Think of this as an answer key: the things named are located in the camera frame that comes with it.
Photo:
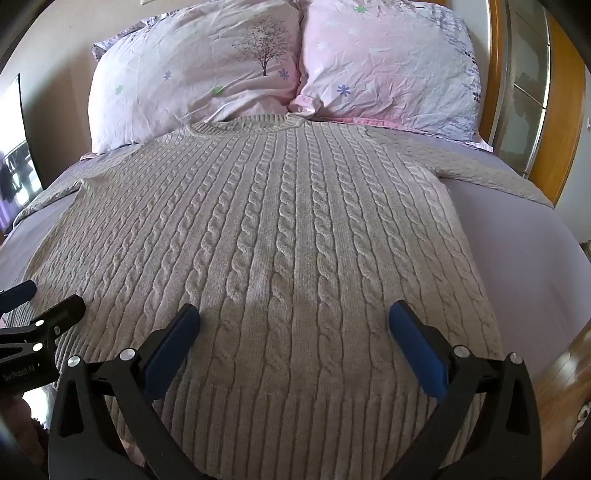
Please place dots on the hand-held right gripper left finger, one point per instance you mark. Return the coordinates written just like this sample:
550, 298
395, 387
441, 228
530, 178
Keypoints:
171, 347

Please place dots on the dark television screen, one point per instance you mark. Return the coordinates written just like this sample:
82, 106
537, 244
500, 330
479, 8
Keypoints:
16, 152

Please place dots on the pink floral print pillow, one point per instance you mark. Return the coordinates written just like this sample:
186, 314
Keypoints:
392, 64

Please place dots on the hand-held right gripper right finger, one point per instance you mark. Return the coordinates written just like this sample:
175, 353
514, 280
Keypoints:
421, 347

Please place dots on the lilac bed sheet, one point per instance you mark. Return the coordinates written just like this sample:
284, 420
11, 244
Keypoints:
521, 258

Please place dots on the wooden headboard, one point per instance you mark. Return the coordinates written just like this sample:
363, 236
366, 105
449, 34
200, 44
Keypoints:
535, 92

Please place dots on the pink tree print pillow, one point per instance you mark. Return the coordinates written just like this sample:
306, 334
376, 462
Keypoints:
194, 69

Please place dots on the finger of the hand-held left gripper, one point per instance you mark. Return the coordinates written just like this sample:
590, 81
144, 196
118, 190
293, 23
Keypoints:
17, 294
51, 321

